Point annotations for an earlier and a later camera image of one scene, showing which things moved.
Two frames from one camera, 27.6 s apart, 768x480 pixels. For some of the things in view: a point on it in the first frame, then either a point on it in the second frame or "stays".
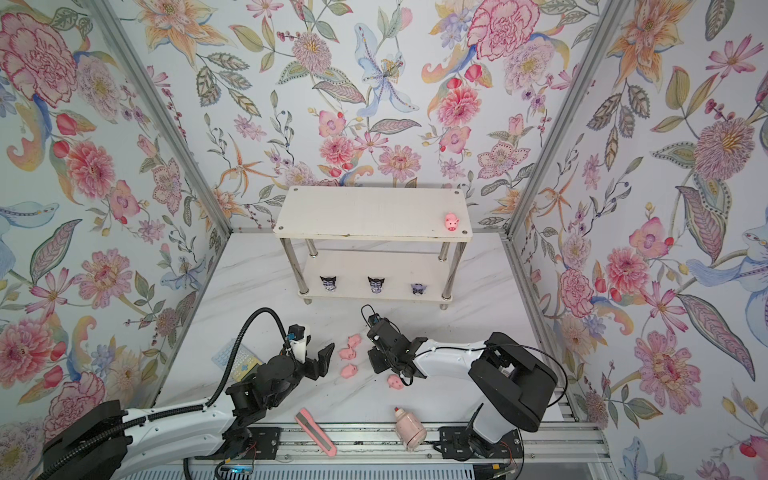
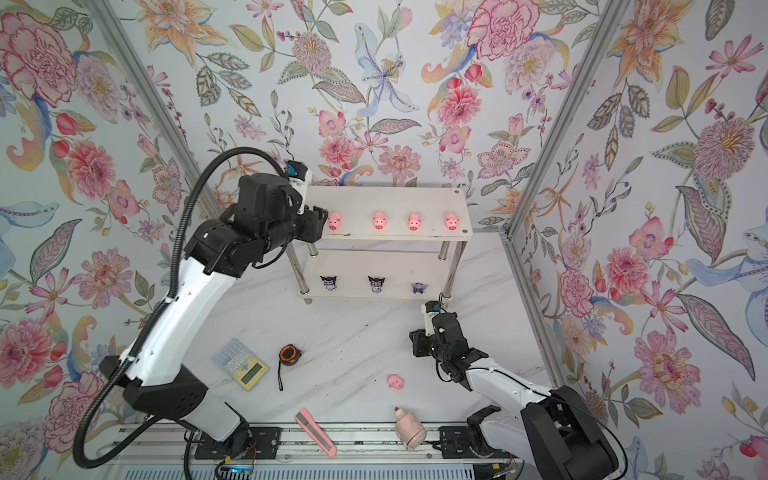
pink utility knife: x=307 y=419 stays
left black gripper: x=315 y=372 → x=316 y=222
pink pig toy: x=451 y=222 stays
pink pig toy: x=395 y=382 stays
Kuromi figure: x=375 y=284 stays
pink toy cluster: x=350 y=352 → x=334 y=221
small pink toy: x=349 y=371 → x=379 y=220
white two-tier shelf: x=375 y=244 stays
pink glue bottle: x=410 y=430 stays
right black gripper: x=373 y=353 → x=419 y=342
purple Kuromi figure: x=418 y=289 stays
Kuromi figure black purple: x=329 y=283 stays
